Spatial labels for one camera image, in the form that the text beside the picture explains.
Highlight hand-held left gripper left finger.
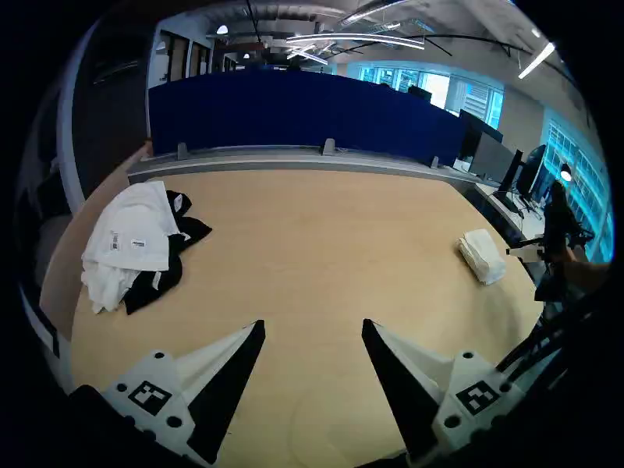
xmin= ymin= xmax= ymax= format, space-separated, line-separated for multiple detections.
xmin=99 ymin=319 xmax=267 ymax=466

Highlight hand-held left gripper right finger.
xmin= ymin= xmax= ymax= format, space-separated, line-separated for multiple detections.
xmin=361 ymin=319 xmax=527 ymax=466

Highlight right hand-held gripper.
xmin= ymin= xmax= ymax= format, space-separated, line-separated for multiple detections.
xmin=505 ymin=180 xmax=597 ymax=303

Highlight person's right forearm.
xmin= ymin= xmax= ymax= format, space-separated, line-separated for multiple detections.
xmin=559 ymin=259 xmax=613 ymax=296

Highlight stack of white towels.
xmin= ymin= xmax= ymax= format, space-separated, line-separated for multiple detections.
xmin=456 ymin=229 xmax=508 ymax=287

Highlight black computer monitor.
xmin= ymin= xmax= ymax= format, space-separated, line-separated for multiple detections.
xmin=457 ymin=108 xmax=505 ymax=162
xmin=469 ymin=130 xmax=527 ymax=211

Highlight heap of white and black towels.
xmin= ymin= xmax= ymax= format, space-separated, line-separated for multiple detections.
xmin=80 ymin=181 xmax=214 ymax=316

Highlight blue desk screen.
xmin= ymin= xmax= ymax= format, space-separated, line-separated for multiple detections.
xmin=127 ymin=66 xmax=481 ymax=184

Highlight black cable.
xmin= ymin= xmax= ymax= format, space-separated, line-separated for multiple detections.
xmin=495 ymin=304 xmax=594 ymax=386

